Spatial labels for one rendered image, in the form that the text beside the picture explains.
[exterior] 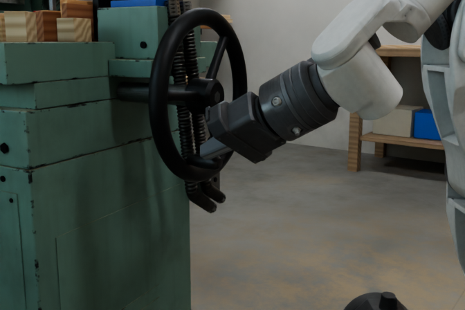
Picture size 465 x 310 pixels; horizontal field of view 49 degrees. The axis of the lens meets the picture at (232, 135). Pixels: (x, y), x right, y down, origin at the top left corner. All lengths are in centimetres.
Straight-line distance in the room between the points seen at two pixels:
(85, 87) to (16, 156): 16
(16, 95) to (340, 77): 49
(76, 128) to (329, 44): 45
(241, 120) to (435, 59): 64
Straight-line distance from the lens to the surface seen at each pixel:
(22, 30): 84
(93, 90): 91
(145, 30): 91
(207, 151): 75
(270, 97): 67
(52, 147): 86
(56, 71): 85
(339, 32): 64
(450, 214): 130
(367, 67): 64
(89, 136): 91
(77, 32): 90
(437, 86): 120
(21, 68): 81
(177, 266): 120
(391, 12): 65
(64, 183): 88
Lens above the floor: 90
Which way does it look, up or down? 11 degrees down
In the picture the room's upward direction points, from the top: straight up
